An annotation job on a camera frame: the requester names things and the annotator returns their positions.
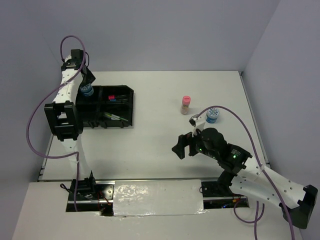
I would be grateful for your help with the silver foil covered panel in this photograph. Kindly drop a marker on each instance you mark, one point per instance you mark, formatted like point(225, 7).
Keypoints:
point(158, 198)

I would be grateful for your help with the pink highlighter marker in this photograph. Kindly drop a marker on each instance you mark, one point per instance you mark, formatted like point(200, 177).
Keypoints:
point(111, 97)

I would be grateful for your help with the blue patterned round tin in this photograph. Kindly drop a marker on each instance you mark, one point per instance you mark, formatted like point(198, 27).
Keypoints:
point(87, 90)

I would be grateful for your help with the pink capped small bottle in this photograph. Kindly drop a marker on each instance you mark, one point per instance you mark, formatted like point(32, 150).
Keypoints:
point(185, 104)

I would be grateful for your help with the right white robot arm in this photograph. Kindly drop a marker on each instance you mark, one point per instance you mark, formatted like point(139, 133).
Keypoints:
point(242, 175)

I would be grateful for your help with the black compartment organizer tray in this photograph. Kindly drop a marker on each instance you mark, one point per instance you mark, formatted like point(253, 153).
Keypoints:
point(91, 109)

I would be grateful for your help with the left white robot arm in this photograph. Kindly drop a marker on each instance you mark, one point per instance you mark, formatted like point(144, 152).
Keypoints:
point(66, 124)

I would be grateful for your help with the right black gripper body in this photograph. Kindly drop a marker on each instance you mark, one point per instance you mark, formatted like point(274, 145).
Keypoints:
point(187, 139)

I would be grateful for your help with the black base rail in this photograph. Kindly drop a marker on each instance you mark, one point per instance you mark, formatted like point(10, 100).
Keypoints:
point(101, 200)

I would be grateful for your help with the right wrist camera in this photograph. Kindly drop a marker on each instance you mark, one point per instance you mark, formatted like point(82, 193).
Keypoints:
point(198, 124)

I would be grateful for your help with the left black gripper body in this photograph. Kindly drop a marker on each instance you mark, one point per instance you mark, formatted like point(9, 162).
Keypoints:
point(88, 78)

